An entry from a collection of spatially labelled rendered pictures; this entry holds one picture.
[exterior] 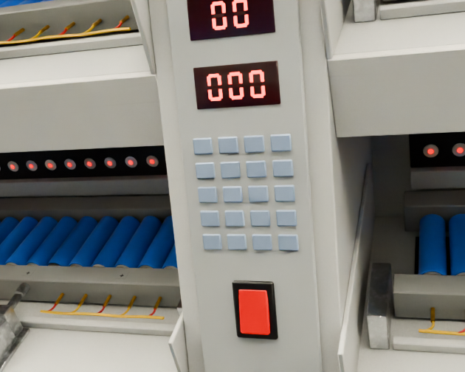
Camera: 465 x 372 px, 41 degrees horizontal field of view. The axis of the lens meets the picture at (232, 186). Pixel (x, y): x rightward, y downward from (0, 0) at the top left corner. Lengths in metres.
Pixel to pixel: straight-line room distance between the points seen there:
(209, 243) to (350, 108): 0.11
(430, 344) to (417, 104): 0.15
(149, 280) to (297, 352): 0.14
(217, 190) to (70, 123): 0.10
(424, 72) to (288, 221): 0.10
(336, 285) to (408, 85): 0.11
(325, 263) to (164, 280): 0.15
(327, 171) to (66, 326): 0.24
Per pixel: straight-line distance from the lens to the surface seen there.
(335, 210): 0.33
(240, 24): 0.33
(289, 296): 0.35
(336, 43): 0.34
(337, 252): 0.34
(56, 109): 0.39
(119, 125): 0.37
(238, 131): 0.33
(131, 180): 0.55
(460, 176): 0.49
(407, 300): 0.41
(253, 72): 0.32
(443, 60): 0.32
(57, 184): 0.59
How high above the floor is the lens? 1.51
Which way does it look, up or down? 11 degrees down
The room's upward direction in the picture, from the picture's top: 5 degrees counter-clockwise
